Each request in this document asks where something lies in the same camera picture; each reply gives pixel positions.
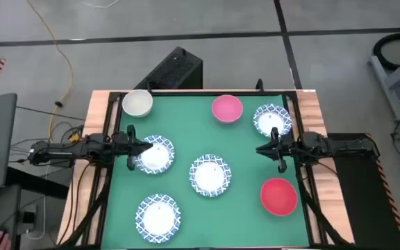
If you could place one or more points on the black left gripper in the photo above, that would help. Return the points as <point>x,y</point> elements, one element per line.
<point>131,146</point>

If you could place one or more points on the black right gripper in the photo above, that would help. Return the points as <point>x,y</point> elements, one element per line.
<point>283,149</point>

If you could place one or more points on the blue patterned paper bowl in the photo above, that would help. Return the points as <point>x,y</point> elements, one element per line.
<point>209,175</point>
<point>158,158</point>
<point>158,218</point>
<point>268,119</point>

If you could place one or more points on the white bowl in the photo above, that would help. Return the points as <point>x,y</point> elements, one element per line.
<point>137,102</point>

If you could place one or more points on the red bowl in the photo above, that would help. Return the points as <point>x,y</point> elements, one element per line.
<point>278,197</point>

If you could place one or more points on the pink bowl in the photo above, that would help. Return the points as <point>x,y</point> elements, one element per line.
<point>227,108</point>

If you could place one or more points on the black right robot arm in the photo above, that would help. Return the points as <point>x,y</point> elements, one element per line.
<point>318,144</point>

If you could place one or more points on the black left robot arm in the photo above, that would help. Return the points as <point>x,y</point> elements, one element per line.
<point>64,151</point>

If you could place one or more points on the green table mat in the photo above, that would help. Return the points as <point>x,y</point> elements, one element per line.
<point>193,132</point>

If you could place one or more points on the black computer tower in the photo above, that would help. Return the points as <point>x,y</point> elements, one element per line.
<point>175,69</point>

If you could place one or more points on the black ramp with striped edge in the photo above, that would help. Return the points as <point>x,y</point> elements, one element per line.
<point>359,194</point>

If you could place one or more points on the black side desk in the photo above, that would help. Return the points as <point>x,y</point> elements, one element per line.
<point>37,182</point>

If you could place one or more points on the grey metal stand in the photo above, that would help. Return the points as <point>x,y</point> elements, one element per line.
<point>384,78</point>

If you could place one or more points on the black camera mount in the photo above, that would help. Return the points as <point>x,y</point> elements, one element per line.
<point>259,85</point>

